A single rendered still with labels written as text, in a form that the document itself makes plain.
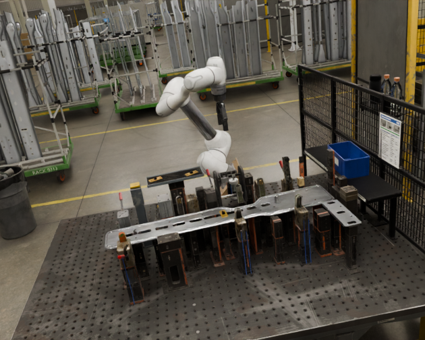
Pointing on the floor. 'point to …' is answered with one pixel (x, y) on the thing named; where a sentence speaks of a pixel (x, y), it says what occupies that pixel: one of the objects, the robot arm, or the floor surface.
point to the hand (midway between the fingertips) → (222, 125)
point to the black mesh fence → (374, 147)
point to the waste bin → (9, 201)
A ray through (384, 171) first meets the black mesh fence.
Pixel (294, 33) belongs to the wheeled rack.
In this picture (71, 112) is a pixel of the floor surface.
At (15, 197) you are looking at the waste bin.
